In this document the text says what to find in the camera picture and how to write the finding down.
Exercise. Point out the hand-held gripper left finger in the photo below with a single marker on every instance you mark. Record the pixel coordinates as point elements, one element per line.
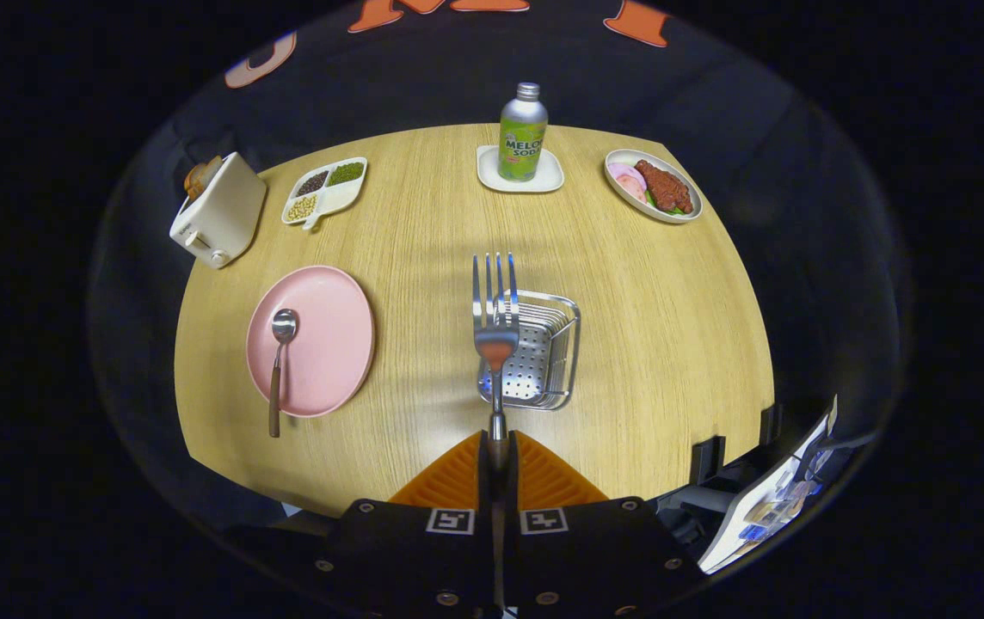
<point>406,550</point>

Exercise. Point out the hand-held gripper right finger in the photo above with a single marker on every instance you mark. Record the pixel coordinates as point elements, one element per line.
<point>595,550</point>

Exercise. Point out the silver fork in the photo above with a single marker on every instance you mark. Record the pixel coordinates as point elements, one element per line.
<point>496,335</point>

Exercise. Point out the white printed board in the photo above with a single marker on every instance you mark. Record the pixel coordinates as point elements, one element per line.
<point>759,516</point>

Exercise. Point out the pink round plate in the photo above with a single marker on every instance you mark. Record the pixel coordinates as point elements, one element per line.
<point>329,344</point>

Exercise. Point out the white divided tray with beans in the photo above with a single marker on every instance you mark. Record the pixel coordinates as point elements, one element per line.
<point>333,199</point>

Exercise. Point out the oval plate with food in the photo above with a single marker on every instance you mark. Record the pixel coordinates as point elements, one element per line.
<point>664,185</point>

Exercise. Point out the white square coaster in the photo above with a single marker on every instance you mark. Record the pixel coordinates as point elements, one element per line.
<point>548,180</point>

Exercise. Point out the white toaster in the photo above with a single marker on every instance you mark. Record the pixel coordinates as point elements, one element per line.
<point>221,215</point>

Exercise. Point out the green soda bottle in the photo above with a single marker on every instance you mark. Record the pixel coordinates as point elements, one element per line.
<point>522,137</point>

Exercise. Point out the toasted bread slice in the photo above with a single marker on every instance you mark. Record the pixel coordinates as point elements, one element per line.
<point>199,178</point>

